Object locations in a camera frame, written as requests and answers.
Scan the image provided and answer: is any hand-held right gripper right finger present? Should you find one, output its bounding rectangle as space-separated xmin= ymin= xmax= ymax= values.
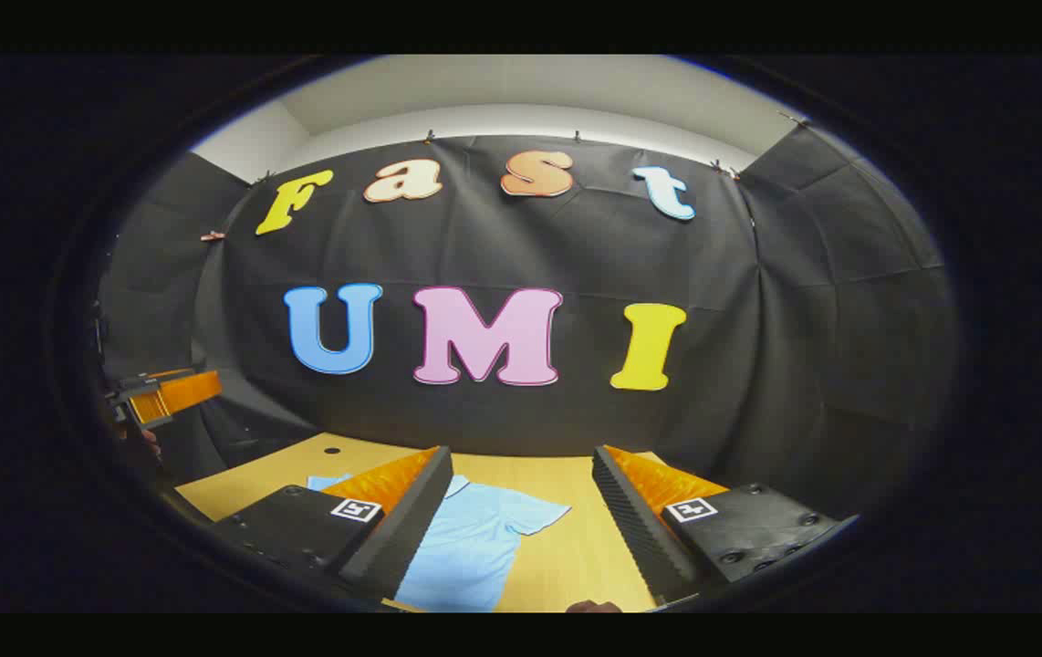
xmin=592 ymin=444 xmax=860 ymax=605

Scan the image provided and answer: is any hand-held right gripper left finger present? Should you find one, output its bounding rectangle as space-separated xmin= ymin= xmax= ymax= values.
xmin=211 ymin=445 xmax=454 ymax=603

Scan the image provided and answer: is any light blue T-shirt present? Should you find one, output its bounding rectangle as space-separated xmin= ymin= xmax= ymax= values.
xmin=307 ymin=473 xmax=572 ymax=612

